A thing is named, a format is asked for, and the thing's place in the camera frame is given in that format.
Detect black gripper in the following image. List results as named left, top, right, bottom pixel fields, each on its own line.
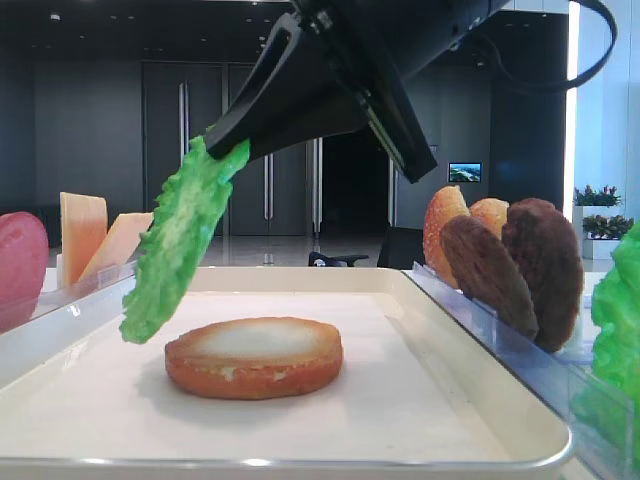
left=206, top=1, right=505, bottom=183

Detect green lettuce leaf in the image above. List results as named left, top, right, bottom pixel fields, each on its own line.
left=572, top=225, right=639, bottom=461
left=119, top=136, right=251, bottom=344

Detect left brown meat patty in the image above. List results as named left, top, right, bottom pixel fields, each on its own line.
left=440, top=215, right=538, bottom=340

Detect brown meat patty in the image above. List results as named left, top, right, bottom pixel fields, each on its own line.
left=440, top=215, right=538, bottom=340
left=502, top=198, right=584, bottom=353

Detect right orange cheese slice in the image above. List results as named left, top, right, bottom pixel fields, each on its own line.
left=79, top=212, right=153, bottom=280

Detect orange cheese slice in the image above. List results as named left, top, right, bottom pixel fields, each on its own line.
left=79, top=212, right=153, bottom=280
left=60, top=192, right=108, bottom=288

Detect right brown meat patty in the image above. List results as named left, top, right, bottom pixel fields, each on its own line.
left=502, top=198, right=584, bottom=353

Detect left orange cheese slice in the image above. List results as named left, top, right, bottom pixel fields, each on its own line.
left=60, top=192, right=108, bottom=288

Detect left red tomato slice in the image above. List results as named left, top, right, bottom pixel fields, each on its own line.
left=1, top=212, right=49, bottom=333

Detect green lettuce leaf in rack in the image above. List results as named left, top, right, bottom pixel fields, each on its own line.
left=572, top=225, right=639, bottom=461

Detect left sesame bun top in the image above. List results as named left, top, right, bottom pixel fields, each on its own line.
left=423, top=186, right=470, bottom=289

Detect black office chair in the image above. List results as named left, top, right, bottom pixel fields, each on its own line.
left=309, top=227, right=425, bottom=270

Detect right bun top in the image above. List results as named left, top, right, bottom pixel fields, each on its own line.
left=469, top=198, right=509, bottom=239

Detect bun slice on tray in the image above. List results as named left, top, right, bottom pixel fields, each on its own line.
left=165, top=317, right=344, bottom=400

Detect white flower planter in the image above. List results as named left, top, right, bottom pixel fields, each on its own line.
left=573, top=185, right=635, bottom=260

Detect white rectangular metal tray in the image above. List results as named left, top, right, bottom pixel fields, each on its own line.
left=1, top=267, right=574, bottom=479

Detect wall display screen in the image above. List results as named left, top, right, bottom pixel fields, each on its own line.
left=448, top=162, right=482, bottom=183

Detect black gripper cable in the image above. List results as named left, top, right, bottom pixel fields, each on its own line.
left=469, top=0, right=619, bottom=94

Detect left long clear rack rail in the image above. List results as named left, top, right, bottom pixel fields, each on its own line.
left=1, top=261, right=137, bottom=333

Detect long clear rack rail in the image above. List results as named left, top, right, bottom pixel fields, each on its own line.
left=404, top=263, right=639, bottom=479
left=1, top=261, right=137, bottom=333

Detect right long clear rack rail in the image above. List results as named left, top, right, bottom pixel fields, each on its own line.
left=404, top=263, right=639, bottom=479

